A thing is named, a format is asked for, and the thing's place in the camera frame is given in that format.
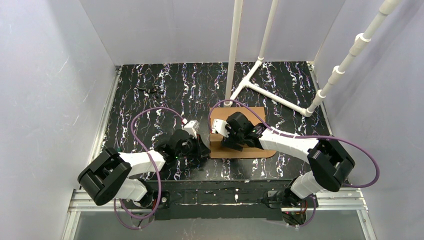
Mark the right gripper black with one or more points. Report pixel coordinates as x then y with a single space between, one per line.
226 143

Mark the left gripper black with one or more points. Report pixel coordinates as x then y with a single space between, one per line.
201 148

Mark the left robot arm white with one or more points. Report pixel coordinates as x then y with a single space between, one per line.
109 175

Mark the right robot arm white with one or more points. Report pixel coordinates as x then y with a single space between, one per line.
330 164

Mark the small black clip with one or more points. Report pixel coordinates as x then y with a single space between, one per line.
154 91

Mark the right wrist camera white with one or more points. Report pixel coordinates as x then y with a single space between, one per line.
220 127

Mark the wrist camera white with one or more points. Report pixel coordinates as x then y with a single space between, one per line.
220 127
192 128

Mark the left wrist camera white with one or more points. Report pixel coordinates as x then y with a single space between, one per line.
192 128

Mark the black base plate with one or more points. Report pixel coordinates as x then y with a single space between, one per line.
234 199

